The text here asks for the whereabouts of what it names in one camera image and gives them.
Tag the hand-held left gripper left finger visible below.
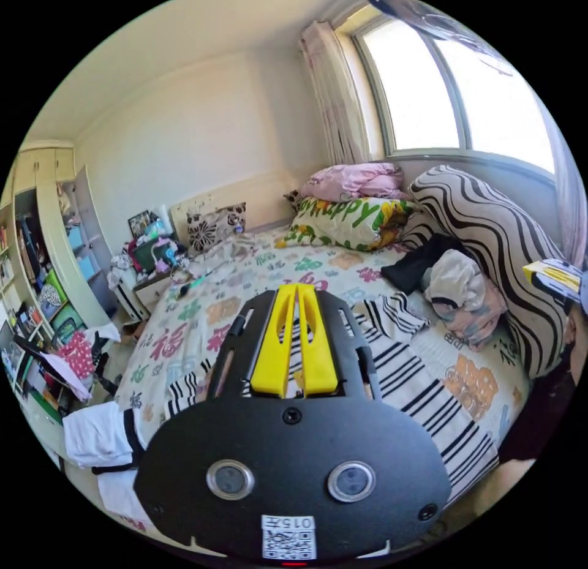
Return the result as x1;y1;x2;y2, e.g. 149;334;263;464
249;284;298;398

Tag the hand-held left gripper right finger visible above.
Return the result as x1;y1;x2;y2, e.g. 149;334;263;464
297;284;347;399

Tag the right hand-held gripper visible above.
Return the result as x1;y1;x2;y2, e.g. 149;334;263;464
522;259;587;314

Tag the black and white striped t-shirt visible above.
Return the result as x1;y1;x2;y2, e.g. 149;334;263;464
164;292;502;499

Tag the wavy striped long cushion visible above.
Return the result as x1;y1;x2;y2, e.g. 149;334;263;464
400;164;573;380

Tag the bed with printed sheet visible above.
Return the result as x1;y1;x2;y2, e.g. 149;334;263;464
112;171;537;510

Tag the pile of clothes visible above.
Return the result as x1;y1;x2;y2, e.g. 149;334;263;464
381;233;509;352

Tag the pillow with green letters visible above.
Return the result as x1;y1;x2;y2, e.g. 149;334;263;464
275;197;417;253

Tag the black floral cushion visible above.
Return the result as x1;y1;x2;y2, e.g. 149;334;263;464
186;202;247;253

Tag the white bedside table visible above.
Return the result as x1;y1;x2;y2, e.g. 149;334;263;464
109;205;190;323

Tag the pink folded quilt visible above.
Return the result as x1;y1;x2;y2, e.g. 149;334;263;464
301;162;412;203

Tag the white garment with black trim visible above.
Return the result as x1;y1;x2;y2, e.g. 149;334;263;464
62;401;149;526

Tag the chair with pink dotted cloth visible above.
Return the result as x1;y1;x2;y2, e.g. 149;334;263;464
12;328;123;416

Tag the window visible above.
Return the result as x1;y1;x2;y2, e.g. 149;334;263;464
351;15;559;175

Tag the cupboard with shelves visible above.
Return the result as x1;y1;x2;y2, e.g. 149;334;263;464
0;140;116;349

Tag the pale pink curtain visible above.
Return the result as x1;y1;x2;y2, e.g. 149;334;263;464
299;20;374;167

